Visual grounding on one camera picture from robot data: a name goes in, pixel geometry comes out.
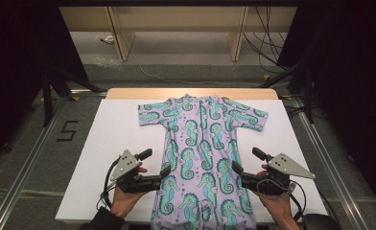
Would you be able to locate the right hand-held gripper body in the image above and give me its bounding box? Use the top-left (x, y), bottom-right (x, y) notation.
top-left (241, 152), bottom-right (317, 196)

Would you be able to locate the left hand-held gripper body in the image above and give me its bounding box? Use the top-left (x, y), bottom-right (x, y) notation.
top-left (109, 149), bottom-right (162, 195)

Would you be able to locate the purple seahorse print baby romper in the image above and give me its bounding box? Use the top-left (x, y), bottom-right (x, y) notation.
top-left (137, 93), bottom-right (270, 230)

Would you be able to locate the person's left hand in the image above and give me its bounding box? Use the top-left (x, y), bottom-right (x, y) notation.
top-left (109, 161), bottom-right (149, 220)

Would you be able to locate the person's right hand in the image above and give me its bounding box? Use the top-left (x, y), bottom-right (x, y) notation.
top-left (255, 164), bottom-right (294, 221)

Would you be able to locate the white table cover sheet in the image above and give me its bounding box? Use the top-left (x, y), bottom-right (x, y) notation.
top-left (55, 98), bottom-right (328, 224)

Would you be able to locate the black rounded object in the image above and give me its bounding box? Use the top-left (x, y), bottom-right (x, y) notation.
top-left (301, 213), bottom-right (340, 230)

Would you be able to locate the black tripod stand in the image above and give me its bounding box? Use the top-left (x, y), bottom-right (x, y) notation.
top-left (41, 67), bottom-right (107, 128)
top-left (258, 62), bottom-right (316, 125)

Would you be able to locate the clear plastic wrap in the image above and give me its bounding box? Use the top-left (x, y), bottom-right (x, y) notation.
top-left (92, 56), bottom-right (124, 69)

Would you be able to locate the black curtain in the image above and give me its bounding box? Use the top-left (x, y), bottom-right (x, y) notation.
top-left (276, 0), bottom-right (376, 219)
top-left (0, 0), bottom-right (90, 169)

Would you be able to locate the white plug adapter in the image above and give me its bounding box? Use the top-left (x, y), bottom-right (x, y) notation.
top-left (99, 34), bottom-right (116, 46)

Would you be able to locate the beige wooden desk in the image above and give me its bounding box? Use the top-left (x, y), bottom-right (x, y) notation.
top-left (59, 6), bottom-right (298, 62)

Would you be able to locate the aluminium floor rail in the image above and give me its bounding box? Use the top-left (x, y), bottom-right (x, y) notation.
top-left (291, 95), bottom-right (370, 230)
top-left (0, 95), bottom-right (68, 230)

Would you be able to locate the black cable bundle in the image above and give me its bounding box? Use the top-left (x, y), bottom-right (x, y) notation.
top-left (242, 6), bottom-right (290, 75)

